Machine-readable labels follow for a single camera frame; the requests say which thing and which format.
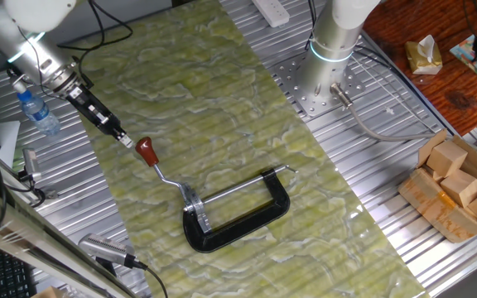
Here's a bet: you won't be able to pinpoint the ribbed silver camera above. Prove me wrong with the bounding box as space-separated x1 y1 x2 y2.
78 233 148 271

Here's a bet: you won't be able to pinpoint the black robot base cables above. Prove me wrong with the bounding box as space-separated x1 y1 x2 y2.
303 0 457 136

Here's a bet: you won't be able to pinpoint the clear water bottle blue cap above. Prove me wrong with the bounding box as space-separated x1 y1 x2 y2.
17 88 62 137

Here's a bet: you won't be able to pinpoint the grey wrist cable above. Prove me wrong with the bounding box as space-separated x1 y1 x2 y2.
14 24 70 102

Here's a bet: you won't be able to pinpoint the metal lever with red knob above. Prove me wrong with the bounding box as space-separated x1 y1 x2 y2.
134 136 192 204

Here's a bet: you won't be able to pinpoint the small grey camera on mount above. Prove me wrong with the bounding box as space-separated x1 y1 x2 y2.
17 147 47 183

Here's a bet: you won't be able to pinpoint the colourful picture card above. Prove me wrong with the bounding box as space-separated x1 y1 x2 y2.
449 34 477 78

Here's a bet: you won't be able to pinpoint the green marble pattern mat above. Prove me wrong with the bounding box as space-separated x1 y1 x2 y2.
54 0 430 298

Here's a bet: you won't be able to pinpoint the white power strip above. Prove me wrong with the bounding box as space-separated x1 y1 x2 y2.
251 0 292 29

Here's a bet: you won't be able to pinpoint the silver robot mounting plate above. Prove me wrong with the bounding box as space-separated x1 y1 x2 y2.
269 51 372 118

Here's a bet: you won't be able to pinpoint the aluminium frame beam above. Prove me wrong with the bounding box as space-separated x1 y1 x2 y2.
0 177 140 298

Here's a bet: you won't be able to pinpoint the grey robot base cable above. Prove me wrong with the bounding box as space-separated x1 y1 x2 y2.
329 81 436 142

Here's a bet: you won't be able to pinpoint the brown cardboard box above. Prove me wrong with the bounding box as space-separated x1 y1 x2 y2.
397 128 477 244

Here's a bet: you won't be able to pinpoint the brown wooden table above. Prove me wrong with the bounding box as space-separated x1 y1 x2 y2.
362 0 477 137

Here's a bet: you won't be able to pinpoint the black C-clamp with steel screw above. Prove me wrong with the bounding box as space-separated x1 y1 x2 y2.
182 164 298 254

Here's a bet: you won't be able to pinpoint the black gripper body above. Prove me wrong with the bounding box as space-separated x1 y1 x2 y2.
67 84 123 137

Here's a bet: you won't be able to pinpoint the white paper sheet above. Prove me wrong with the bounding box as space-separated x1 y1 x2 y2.
0 119 22 169

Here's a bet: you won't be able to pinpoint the black camera cable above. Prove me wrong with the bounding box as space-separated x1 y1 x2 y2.
132 258 169 298

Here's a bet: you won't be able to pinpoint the yellow tissue pack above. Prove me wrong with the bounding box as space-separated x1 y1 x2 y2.
404 34 444 76

